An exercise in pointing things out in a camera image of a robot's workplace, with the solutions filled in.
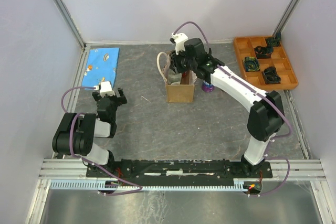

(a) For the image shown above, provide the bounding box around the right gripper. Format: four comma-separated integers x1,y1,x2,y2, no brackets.
170,45,197,74

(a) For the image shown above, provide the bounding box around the clear green glass bottle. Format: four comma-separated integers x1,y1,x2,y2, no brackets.
167,69,182,85

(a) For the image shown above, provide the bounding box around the purple Fanta can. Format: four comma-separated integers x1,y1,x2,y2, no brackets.
201,81,215,92

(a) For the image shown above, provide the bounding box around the brown canvas tote bag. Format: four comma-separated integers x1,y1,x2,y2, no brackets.
156,52,197,103

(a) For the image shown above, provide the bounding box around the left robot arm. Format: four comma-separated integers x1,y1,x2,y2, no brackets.
52,88,127,177

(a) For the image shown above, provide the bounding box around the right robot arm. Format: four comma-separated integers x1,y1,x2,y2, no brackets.
170,34,284,177

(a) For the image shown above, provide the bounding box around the blue patterned cloth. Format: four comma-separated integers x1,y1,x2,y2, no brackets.
81,47,120,87

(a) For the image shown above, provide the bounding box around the blue yellow rolled tie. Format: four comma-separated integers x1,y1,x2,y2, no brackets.
243,57,260,72

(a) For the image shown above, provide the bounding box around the orange compartment tray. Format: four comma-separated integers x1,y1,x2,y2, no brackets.
234,36,299,91

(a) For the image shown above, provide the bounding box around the black rolled belt lower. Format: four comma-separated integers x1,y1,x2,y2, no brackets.
262,66,281,84

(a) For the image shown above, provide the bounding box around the green rolled tie corner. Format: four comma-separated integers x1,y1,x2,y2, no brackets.
265,31,281,47

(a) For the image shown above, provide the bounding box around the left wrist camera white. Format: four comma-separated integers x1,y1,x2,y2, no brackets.
94,81,116,97

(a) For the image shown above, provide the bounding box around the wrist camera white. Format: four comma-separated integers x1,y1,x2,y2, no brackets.
171,33,188,55
94,81,116,97

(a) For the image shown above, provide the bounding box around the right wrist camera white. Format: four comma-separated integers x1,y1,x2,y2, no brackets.
171,33,188,55

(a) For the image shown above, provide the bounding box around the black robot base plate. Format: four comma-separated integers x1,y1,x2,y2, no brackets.
86,158,274,186

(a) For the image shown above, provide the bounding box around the aluminium frame rail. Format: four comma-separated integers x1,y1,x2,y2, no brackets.
38,159,326,181

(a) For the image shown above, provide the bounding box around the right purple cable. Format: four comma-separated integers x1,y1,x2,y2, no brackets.
173,21,293,198

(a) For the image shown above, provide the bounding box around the blue slotted cable duct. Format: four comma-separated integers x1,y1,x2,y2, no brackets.
49,179,250,190

